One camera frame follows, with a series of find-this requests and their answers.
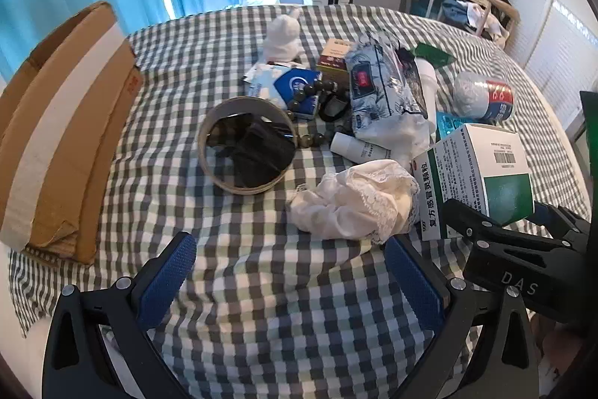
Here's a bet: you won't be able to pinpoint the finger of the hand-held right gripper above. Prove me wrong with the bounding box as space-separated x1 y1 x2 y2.
443 199 576 251
530 203 590 242

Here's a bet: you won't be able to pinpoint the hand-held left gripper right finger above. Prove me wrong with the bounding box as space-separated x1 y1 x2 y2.
384 234 546 399

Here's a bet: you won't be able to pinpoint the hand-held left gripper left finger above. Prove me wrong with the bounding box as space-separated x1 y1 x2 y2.
41 232 198 399

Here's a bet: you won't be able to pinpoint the green white medicine box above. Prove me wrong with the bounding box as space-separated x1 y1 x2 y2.
410 122 536 242

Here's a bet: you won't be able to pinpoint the teal blister pack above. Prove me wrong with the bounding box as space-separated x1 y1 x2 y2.
436 110 469 144

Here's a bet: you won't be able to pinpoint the white tube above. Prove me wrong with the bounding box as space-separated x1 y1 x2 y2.
330 132 394 162

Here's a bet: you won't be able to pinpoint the brown cardboard box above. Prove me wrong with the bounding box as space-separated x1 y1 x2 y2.
0 1 142 265

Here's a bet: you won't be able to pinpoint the black hair tie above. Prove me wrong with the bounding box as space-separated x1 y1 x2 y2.
319 92 352 122

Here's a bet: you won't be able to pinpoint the blue white packet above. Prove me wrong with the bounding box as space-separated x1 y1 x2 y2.
243 61 324 120

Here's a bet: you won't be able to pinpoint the red brown medicine box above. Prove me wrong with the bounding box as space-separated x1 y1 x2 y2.
315 37 357 83

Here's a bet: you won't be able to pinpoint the white plush toy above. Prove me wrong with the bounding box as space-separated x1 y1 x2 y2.
261 7 303 64

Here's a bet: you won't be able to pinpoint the person's right hand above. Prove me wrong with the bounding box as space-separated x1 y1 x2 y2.
533 315 582 386

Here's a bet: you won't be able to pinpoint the white lace cloth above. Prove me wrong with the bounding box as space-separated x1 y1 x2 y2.
286 160 421 242

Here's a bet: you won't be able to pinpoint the white plastic bag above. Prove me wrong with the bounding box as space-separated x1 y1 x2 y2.
360 113 436 168

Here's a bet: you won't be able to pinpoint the crushed clear plastic bottle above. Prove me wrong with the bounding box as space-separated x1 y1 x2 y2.
452 71 515 122

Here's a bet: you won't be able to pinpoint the floral blue white pouch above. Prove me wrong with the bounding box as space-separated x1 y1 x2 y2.
345 31 438 134

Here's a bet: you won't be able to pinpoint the green packet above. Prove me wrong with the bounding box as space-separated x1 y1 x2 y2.
412 42 457 69

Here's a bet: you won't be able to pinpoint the white louvred wardrobe doors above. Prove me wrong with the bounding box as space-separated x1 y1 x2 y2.
500 0 598 133

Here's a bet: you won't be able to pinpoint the round mirror beige frame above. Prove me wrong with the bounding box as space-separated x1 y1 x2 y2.
197 96 298 195

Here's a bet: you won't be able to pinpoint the dark bead bracelet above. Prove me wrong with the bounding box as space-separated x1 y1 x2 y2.
284 71 352 150

